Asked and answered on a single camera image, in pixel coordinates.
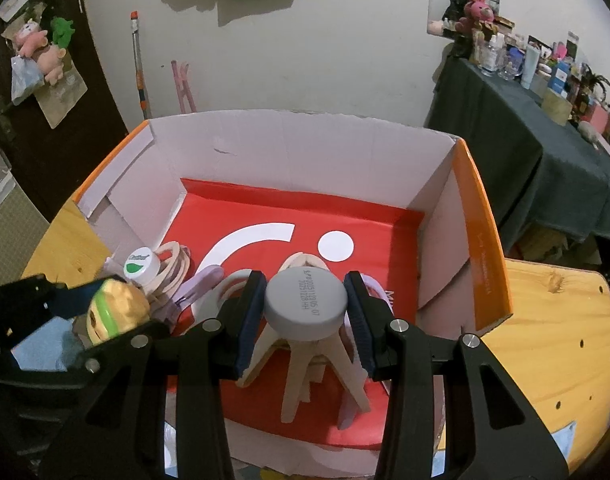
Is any white cap with green label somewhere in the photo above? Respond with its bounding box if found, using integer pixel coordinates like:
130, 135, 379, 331
122, 247, 162, 286

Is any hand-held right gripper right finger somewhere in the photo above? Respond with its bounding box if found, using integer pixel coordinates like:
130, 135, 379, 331
344, 270, 571, 480

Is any small photo card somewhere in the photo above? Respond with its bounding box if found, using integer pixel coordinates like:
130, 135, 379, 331
0, 0, 28, 24

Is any pink wooden rack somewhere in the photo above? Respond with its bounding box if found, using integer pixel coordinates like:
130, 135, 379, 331
171, 60, 199, 115

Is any blue fluffy mat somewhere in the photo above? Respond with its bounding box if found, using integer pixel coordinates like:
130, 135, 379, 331
10, 317, 578, 480

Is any green plush toy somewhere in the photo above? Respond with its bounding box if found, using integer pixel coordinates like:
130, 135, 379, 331
50, 16, 76, 51

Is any beige wooden stand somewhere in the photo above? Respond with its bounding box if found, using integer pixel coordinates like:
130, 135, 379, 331
235, 251, 372, 426
144, 241, 192, 308

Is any orange cardboard box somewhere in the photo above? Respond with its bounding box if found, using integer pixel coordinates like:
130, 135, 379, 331
72, 109, 513, 478

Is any lilac wooden piece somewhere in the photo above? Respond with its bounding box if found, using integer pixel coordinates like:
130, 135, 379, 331
174, 265, 226, 323

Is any mop handle with orange tip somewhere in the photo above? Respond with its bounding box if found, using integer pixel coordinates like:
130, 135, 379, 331
129, 10, 150, 122

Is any pale blue plastic bag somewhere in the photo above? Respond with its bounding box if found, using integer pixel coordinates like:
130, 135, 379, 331
10, 55, 46, 107

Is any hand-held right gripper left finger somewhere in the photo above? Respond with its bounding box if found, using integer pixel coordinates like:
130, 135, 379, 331
50, 270, 267, 480

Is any dark green tablecloth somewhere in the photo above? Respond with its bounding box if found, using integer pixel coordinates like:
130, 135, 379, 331
424, 42, 610, 252

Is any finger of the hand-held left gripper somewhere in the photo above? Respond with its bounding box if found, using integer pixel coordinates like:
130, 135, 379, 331
0, 317, 136, 396
0, 274, 106, 346

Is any pink plush toy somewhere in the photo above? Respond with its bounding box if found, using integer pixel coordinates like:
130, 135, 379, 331
12, 19, 68, 86

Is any white cosmetic tube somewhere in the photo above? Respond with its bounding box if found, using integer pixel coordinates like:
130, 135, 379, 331
520, 42, 542, 87

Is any yellow green burger toy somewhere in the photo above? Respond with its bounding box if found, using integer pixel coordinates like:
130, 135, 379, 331
85, 279, 152, 347

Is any row of cosmetic bottles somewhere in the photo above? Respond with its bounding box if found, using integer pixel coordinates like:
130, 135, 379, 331
469, 17, 610, 133

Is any grey plastic bottle cap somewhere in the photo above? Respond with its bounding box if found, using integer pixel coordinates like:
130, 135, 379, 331
264, 268, 347, 343

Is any brown paper bag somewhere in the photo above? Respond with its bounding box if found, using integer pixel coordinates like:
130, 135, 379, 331
34, 62, 88, 129

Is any pink bunny plush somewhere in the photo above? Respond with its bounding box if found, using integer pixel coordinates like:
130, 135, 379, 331
455, 0, 498, 32

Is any small dark leafy plant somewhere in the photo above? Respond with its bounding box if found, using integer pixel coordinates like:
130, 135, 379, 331
580, 62, 610, 107

